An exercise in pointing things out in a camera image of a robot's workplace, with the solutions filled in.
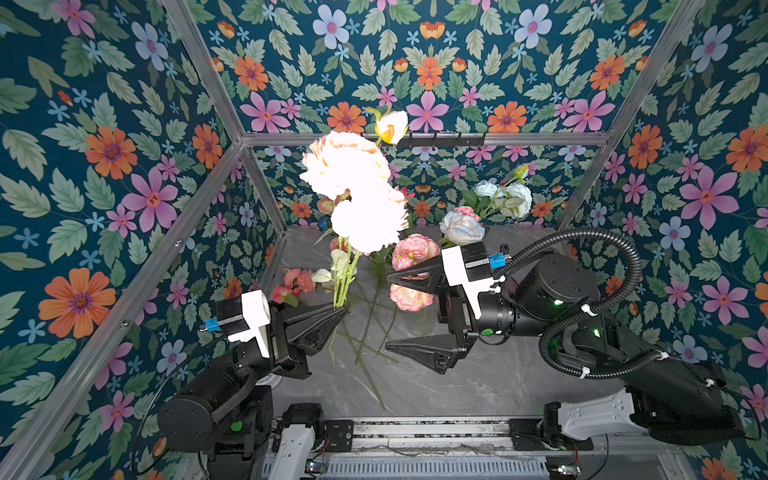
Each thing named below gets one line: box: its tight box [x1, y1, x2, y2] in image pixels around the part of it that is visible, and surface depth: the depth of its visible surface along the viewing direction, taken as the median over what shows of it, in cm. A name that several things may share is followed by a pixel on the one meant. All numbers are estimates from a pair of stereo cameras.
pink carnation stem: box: [272, 269, 316, 307], surface depth 100 cm
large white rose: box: [439, 211, 486, 246], surface depth 57 cm
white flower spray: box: [461, 164, 532, 219], surface depth 64 cm
